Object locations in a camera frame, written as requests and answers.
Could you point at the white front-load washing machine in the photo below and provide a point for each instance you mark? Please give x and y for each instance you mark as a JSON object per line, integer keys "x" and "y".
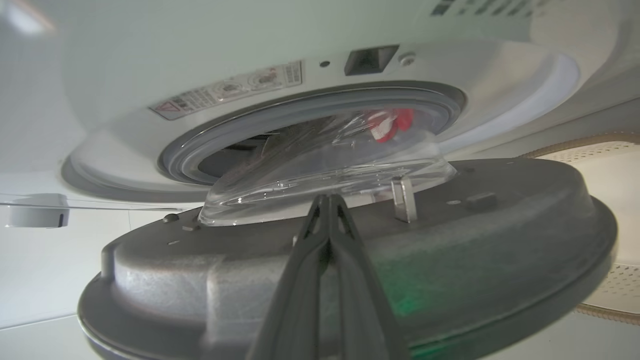
{"x": 200, "y": 50}

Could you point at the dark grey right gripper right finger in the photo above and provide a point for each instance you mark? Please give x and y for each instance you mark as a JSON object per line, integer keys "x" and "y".
{"x": 362, "y": 310}

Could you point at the small white box fixture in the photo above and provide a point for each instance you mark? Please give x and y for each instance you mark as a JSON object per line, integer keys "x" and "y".
{"x": 37, "y": 212}

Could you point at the cream perforated laundry basket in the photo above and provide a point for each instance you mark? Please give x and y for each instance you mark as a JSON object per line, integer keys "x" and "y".
{"x": 617, "y": 180}

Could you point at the round washing machine glass door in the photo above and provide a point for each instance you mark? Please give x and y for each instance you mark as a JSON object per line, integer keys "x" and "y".
{"x": 490, "y": 260}

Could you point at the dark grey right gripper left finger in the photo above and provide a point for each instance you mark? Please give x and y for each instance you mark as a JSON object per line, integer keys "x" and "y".
{"x": 295, "y": 300}

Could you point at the red garment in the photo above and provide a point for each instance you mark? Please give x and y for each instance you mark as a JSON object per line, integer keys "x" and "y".
{"x": 391, "y": 124}

